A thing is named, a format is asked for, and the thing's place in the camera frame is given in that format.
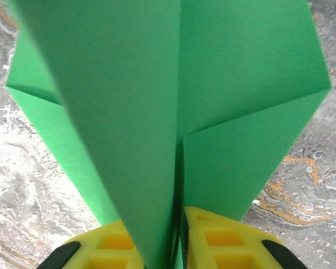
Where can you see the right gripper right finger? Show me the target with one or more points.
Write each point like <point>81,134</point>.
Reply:
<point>226,246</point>

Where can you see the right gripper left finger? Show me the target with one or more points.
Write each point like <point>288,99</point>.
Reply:
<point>100,246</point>

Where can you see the green square paper sheet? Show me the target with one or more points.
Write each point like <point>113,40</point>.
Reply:
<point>128,84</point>

